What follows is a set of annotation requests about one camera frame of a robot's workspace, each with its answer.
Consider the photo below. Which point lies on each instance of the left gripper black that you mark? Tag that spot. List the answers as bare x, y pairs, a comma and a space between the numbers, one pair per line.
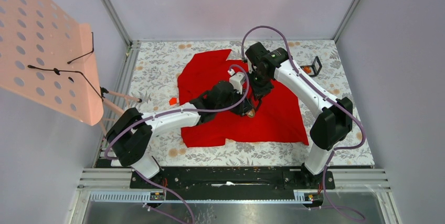
244, 107

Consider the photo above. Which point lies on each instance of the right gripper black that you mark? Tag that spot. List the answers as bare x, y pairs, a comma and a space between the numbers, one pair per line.
258, 92

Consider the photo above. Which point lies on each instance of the round orange white brooch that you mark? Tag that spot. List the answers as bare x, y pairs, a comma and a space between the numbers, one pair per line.
251, 113

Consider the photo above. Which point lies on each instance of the red shirt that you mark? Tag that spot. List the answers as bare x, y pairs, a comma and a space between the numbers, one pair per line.
278, 119

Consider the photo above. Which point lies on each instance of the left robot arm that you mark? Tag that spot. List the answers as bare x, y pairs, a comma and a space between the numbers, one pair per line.
129, 137

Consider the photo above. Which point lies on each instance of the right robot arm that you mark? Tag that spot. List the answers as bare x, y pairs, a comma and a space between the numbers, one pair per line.
332, 121

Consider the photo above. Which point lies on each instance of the black display box with orange brooch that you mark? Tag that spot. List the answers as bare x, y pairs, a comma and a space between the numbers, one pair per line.
314, 69

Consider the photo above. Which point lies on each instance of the floral table mat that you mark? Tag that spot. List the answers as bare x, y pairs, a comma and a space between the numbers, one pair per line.
154, 80

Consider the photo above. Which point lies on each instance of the small red toy block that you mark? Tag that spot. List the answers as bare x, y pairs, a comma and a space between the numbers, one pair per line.
173, 101

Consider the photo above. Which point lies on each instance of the pink perforated music stand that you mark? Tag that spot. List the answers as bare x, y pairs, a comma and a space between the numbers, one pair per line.
48, 57

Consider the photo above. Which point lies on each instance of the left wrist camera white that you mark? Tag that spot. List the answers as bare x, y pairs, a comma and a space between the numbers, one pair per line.
237, 80

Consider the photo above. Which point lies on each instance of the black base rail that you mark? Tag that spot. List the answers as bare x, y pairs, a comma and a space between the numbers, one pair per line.
240, 183

